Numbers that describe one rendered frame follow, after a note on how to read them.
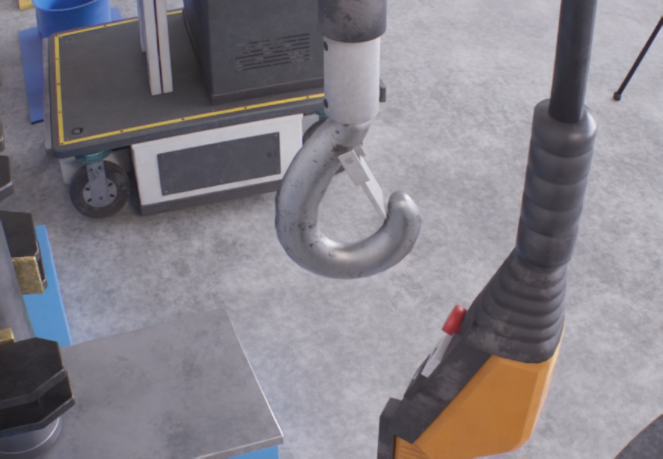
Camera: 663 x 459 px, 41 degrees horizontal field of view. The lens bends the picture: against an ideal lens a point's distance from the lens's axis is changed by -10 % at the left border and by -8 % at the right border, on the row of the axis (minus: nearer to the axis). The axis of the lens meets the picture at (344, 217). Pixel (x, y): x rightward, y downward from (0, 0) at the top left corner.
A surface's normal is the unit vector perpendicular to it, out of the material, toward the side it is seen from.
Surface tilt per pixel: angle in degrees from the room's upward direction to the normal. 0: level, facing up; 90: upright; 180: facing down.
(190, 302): 0
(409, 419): 90
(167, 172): 90
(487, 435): 90
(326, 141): 66
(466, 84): 0
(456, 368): 90
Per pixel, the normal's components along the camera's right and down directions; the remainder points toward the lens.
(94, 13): 0.74, 0.43
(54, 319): 0.00, -0.77
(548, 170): -0.51, 0.55
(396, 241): -0.11, 0.58
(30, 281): 0.11, 0.63
